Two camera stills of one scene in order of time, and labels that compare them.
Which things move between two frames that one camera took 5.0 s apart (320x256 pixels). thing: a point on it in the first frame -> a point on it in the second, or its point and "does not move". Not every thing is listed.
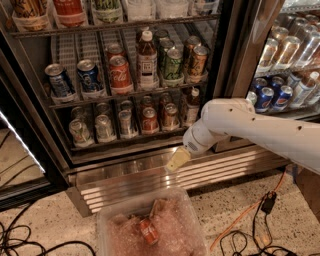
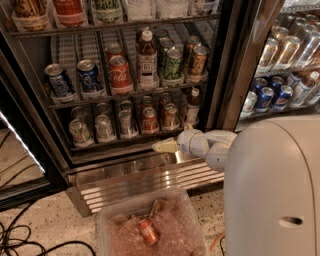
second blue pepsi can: x=283 y=98 does not move
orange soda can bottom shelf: x=171 y=121 does not move
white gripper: x=193 y=141 -> x=187 y=142
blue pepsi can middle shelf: x=88 y=76 does not move
